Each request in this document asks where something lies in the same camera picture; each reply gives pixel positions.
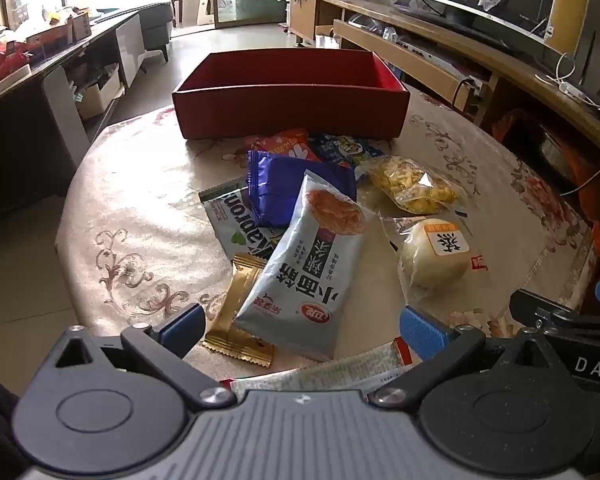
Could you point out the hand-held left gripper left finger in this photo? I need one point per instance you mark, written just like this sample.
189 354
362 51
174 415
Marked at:
185 327

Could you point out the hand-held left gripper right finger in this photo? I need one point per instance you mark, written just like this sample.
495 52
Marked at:
422 332

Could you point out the gold snack packet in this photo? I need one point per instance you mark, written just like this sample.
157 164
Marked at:
235 310

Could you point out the bun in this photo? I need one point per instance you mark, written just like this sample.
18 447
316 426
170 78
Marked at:
430 260

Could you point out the white printed packet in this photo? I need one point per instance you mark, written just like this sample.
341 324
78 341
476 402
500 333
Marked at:
320 375

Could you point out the grey-green wafer packet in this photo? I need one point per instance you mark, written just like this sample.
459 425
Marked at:
230 225

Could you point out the white noodle cake packet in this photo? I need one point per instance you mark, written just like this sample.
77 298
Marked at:
300 280

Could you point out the clear bag of yellow snacks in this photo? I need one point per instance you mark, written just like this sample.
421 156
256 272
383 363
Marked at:
410 185

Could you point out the purple snack packet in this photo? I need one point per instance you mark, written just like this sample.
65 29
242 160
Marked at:
280 185

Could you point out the blue printed snack packet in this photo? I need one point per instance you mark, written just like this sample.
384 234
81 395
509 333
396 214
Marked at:
340 149

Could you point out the red snack packet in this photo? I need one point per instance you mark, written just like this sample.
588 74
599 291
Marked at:
290 145

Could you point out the red cardboard box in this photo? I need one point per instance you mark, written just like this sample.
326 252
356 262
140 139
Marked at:
290 110

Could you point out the beige floral tablecloth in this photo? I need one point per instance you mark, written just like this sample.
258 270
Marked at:
145 210

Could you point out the white storage bin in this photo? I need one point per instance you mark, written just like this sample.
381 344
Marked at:
97 97

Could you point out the wooden television cabinet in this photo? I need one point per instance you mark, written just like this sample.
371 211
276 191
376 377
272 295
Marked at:
430 60

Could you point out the long white device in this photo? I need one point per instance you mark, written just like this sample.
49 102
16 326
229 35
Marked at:
425 50

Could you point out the black television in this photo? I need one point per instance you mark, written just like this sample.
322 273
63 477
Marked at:
510 15

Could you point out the grey sofa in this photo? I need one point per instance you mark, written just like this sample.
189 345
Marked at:
155 30

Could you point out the dark-topped long table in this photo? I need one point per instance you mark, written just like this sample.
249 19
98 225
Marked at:
80 47

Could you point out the white tray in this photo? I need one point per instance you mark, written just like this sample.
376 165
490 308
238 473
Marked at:
12 77

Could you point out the orange-white cardboard box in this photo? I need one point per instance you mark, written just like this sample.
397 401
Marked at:
47 40

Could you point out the red plastic bag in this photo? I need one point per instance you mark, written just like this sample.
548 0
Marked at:
0 67

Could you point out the white-green cardboard box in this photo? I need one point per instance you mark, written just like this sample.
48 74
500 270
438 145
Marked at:
80 25

